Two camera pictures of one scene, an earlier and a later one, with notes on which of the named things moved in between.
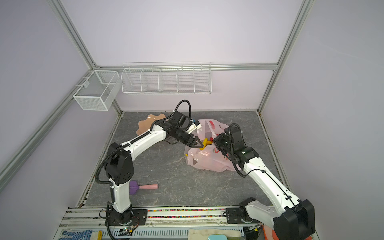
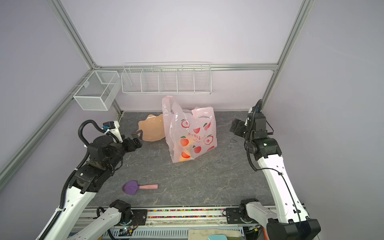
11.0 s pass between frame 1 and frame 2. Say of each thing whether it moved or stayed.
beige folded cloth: stayed
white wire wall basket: stayed
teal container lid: stayed
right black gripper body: moved
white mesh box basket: stayed
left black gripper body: moved
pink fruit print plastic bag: moved
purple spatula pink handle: stayed
